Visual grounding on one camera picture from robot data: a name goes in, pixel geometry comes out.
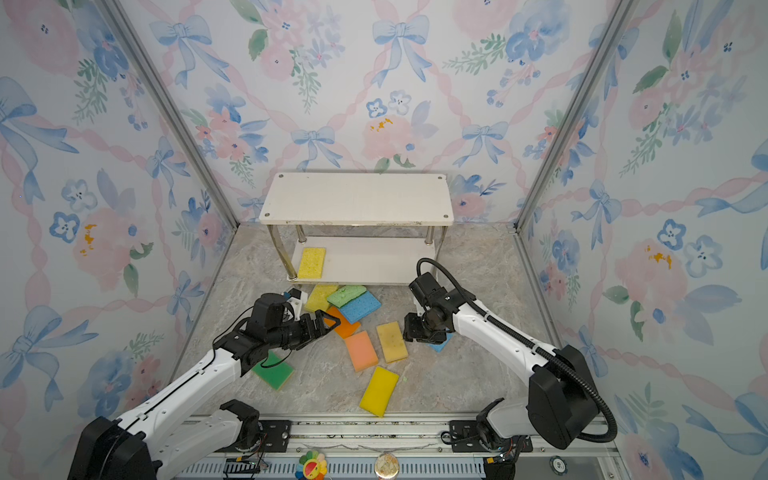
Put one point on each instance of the round black white knob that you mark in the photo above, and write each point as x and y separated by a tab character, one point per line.
558	465

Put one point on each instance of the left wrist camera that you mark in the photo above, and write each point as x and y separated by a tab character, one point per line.
297	299

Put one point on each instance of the yellow sponge near shelf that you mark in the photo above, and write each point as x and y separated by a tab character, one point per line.
318	298

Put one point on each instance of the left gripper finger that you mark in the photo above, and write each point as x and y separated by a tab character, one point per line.
316	331
324	320

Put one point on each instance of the yellow sponge front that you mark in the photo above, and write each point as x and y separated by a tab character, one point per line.
379	391

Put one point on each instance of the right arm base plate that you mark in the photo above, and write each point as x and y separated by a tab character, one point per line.
469	436

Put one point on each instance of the pale yellow worn sponge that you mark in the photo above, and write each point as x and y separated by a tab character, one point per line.
392	343

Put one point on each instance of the bright yellow sponge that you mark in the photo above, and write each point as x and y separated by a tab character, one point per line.
311	263

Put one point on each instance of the white two-tier shelf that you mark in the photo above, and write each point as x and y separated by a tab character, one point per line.
296	201

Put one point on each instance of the light green sponge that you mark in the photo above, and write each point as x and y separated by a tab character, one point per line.
345	295

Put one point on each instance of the dark green sponge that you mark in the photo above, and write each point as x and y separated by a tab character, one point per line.
274	370

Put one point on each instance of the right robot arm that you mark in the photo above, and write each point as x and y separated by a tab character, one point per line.
563	402

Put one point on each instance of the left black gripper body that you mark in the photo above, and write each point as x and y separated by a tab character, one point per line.
294	333

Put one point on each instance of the colourful round toy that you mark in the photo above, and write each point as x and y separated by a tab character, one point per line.
313	465

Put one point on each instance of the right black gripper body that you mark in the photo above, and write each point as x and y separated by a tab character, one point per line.
426	328

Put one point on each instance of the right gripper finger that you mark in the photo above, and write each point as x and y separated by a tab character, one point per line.
413	328
436	337

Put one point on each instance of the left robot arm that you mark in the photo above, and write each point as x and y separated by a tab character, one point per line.
154	440

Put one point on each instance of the blue sponge right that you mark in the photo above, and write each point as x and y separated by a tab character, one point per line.
440	346

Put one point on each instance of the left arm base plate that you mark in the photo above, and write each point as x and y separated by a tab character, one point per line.
268	436

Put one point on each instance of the round brass disc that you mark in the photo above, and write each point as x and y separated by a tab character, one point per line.
386	466

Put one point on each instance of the orange sponge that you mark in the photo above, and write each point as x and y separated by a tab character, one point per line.
345	329

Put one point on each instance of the salmon pink sponge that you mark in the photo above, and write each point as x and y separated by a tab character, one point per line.
361	351

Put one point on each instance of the blue sponge by shelf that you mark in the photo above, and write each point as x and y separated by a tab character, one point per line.
360	307

